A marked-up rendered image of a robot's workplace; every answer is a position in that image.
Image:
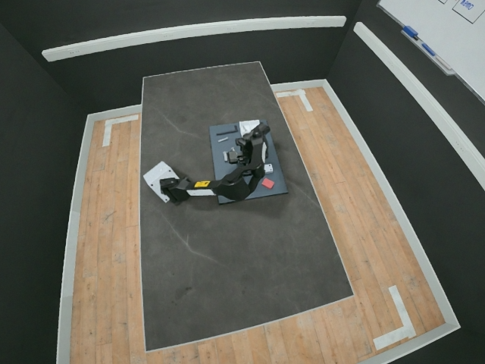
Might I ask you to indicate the red flat rectangular block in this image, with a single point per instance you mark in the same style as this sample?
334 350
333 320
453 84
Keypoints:
267 183

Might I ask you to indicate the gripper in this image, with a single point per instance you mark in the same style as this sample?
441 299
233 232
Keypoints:
232 156

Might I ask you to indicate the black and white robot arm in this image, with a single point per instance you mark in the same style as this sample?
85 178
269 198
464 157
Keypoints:
232 186

